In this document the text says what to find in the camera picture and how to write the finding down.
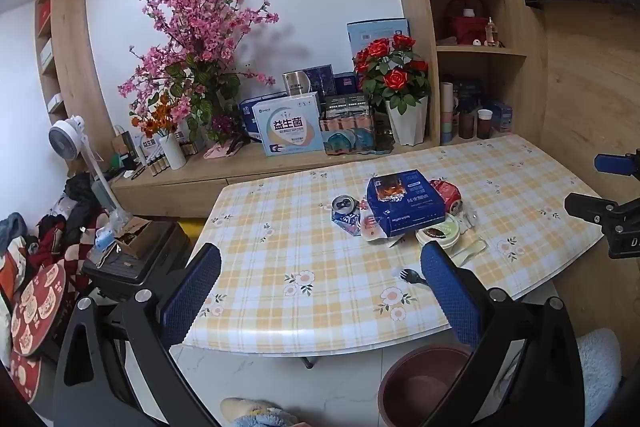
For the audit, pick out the black flat box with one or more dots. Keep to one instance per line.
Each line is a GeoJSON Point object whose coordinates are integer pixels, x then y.
{"type": "Point", "coordinates": [347, 104]}

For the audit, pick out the white box with brown bottles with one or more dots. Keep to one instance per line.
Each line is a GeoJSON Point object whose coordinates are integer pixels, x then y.
{"type": "Point", "coordinates": [150, 154]}
{"type": "Point", "coordinates": [190, 147]}

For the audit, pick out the box of drink bottles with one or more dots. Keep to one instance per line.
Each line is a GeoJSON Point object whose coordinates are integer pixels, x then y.
{"type": "Point", "coordinates": [350, 134]}

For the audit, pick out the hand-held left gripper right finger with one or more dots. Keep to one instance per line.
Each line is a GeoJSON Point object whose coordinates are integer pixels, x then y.
{"type": "Point", "coordinates": [450, 292]}

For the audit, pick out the black paper bag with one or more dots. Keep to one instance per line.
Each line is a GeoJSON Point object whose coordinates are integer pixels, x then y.
{"type": "Point", "coordinates": [122, 147]}

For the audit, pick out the orange artificial flowers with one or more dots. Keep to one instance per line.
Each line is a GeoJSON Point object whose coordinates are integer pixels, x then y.
{"type": "Point", "coordinates": [155, 117]}

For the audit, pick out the pile of clothes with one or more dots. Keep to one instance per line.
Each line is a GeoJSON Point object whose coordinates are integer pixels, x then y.
{"type": "Point", "coordinates": [65, 217]}

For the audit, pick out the black plastic spork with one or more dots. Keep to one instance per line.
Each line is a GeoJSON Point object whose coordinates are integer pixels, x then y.
{"type": "Point", "coordinates": [407, 274]}

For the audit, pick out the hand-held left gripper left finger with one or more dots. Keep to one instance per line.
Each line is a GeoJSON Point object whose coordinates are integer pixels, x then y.
{"type": "Point", "coordinates": [192, 292]}

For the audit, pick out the white and blue carton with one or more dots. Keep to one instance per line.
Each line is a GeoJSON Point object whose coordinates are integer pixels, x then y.
{"type": "Point", "coordinates": [290, 127]}

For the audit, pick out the brown round trash bin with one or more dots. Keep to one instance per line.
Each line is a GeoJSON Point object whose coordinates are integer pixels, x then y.
{"type": "Point", "coordinates": [415, 387]}

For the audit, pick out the beige plush slipper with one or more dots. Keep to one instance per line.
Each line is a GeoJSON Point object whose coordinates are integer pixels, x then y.
{"type": "Point", "coordinates": [255, 414]}

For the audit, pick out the crushed blue drink can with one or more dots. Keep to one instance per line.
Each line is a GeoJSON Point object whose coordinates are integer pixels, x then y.
{"type": "Point", "coordinates": [347, 217]}

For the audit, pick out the silver mug box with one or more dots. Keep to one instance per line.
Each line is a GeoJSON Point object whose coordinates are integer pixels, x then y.
{"type": "Point", "coordinates": [296, 83]}

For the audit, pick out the black suitcase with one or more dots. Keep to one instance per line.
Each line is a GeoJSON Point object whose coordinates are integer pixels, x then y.
{"type": "Point", "coordinates": [150, 257]}

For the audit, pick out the pale green paper bowl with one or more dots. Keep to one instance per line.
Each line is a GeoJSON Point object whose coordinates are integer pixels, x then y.
{"type": "Point", "coordinates": [440, 232]}

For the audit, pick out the large light blue box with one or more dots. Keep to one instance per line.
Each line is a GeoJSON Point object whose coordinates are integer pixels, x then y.
{"type": "Point", "coordinates": [370, 34]}

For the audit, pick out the open cardboard box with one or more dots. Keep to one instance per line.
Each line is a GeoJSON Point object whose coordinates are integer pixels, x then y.
{"type": "Point", "coordinates": [142, 239]}

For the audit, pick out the round red patterned cushion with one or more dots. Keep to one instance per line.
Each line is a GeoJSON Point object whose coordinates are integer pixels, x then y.
{"type": "Point", "coordinates": [25, 377]}
{"type": "Point", "coordinates": [40, 307]}

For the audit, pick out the stack of pastel cups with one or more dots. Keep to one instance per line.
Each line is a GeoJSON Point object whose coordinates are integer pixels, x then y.
{"type": "Point", "coordinates": [446, 117]}

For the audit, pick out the brown plastic cup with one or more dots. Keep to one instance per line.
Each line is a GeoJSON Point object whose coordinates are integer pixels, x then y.
{"type": "Point", "coordinates": [466, 124]}

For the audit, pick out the pink cloth item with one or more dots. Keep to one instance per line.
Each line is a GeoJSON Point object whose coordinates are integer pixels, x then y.
{"type": "Point", "coordinates": [225, 149]}

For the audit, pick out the dark blue patterned box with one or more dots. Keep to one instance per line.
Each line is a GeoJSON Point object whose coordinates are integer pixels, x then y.
{"type": "Point", "coordinates": [320, 79]}

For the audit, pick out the dark blue printed box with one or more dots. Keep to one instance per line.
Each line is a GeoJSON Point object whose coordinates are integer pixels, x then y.
{"type": "Point", "coordinates": [405, 202]}

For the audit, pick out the brown cup with white lid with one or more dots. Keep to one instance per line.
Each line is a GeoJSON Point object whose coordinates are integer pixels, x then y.
{"type": "Point", "coordinates": [484, 124]}

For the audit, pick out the dark blue shelf box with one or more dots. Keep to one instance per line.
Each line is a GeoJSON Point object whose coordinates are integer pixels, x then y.
{"type": "Point", "coordinates": [470, 89]}

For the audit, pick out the small dark blue box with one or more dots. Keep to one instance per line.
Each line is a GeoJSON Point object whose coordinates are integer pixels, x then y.
{"type": "Point", "coordinates": [345, 83]}

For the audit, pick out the pink blossom flower arrangement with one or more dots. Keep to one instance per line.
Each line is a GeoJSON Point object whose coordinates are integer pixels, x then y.
{"type": "Point", "coordinates": [200, 22]}

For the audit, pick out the white faceted flower pot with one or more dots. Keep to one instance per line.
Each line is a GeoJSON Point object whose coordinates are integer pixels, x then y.
{"type": "Point", "coordinates": [407, 122]}

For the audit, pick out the white desk fan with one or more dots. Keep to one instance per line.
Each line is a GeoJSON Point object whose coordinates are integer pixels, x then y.
{"type": "Point", "coordinates": [67, 134]}

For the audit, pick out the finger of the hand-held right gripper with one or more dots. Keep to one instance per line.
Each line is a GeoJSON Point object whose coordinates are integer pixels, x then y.
{"type": "Point", "coordinates": [595, 206]}
{"type": "Point", "coordinates": [612, 163]}

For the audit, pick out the red rose plant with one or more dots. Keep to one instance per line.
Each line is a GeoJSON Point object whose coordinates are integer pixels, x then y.
{"type": "Point", "coordinates": [395, 77]}

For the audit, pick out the white fluffy stool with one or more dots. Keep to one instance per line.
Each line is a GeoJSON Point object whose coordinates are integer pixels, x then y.
{"type": "Point", "coordinates": [597, 372]}

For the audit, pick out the crushed red drink can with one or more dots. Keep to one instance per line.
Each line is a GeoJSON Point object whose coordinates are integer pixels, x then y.
{"type": "Point", "coordinates": [447, 194]}

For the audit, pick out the purple artificial flowers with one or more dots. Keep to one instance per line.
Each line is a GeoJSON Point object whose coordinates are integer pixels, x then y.
{"type": "Point", "coordinates": [225, 127]}

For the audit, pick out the small perfume bottle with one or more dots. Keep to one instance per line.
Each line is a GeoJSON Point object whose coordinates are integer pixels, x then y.
{"type": "Point", "coordinates": [492, 32]}

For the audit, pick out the small blue carton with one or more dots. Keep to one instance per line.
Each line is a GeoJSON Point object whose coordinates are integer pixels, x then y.
{"type": "Point", "coordinates": [502, 117]}

